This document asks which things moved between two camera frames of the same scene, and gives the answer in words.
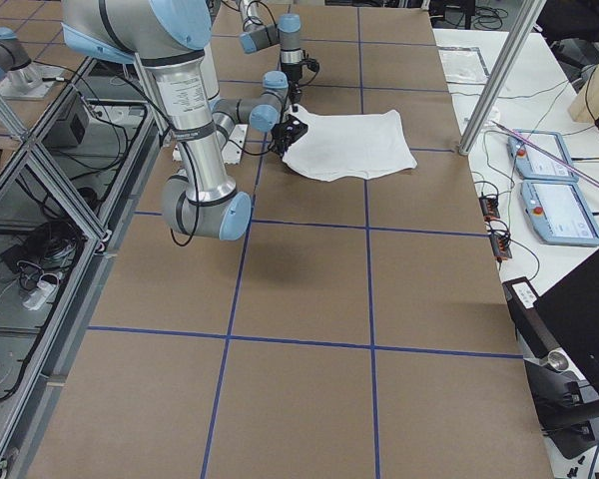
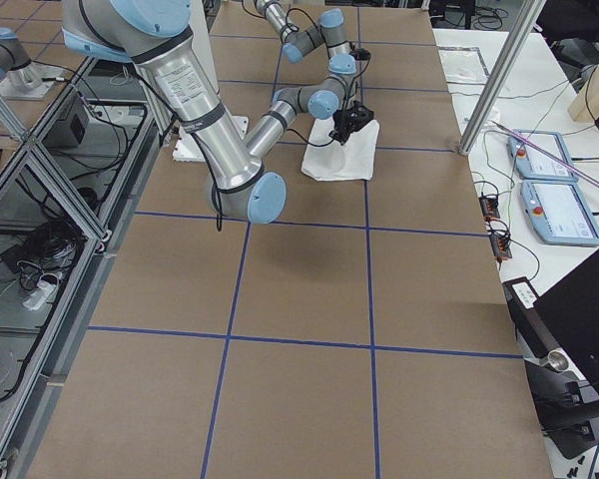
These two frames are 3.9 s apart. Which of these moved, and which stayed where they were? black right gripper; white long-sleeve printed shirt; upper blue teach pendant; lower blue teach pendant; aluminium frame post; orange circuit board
Moved: white long-sleeve printed shirt; black right gripper
Stayed: orange circuit board; aluminium frame post; upper blue teach pendant; lower blue teach pendant
